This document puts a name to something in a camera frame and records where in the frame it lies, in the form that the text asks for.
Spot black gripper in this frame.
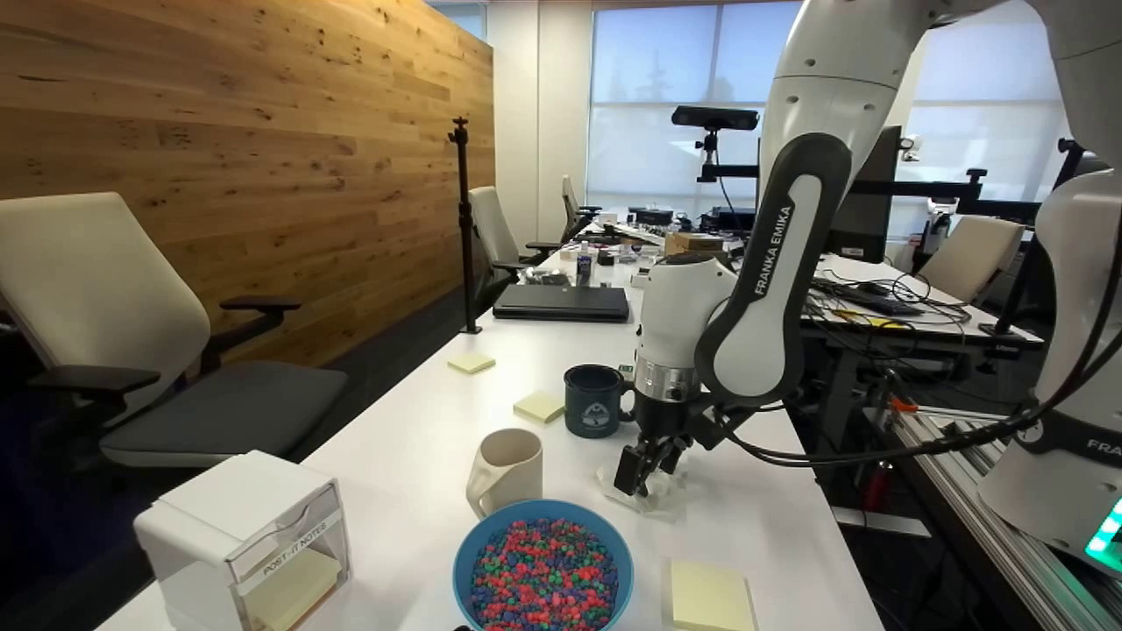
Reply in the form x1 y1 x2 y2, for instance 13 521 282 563
615 388 705 505

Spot dark teal mug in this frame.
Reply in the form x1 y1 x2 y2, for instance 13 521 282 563
562 362 642 440

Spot blue bowl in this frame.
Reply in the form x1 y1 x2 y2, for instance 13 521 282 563
449 499 637 631

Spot yellow sticky note pad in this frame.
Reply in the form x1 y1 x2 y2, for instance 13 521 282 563
447 347 498 377
508 388 569 424
666 561 760 631

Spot beige ceramic mug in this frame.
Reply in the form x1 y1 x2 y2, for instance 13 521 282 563
463 424 548 521

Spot colourful beads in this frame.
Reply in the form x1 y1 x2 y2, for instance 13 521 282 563
466 518 622 631

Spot black closed laptop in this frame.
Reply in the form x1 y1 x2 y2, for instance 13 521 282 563
491 280 635 327

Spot brown cardboard box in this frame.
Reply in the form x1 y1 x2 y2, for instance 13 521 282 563
660 227 731 262

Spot black tripod pole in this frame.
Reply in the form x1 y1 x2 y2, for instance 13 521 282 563
447 117 483 335

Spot black computer monitor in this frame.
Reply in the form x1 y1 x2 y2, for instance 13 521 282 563
835 124 904 266

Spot beige office chair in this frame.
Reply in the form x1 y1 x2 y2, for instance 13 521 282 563
914 211 1029 305

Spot black horizontal mounting bar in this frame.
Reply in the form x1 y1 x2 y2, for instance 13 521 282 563
699 160 1046 221

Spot white dispenser box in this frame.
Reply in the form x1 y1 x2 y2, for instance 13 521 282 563
131 449 353 631

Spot white office chair grey seat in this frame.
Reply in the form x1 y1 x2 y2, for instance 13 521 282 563
0 190 350 471

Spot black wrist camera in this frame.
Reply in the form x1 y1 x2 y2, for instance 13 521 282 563
683 398 743 454

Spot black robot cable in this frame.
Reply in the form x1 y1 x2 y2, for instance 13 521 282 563
722 231 1122 472

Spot aluminium rail frame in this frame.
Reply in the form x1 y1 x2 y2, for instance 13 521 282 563
863 388 1122 631

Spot black stereo camera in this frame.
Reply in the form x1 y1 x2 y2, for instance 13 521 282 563
670 103 763 132

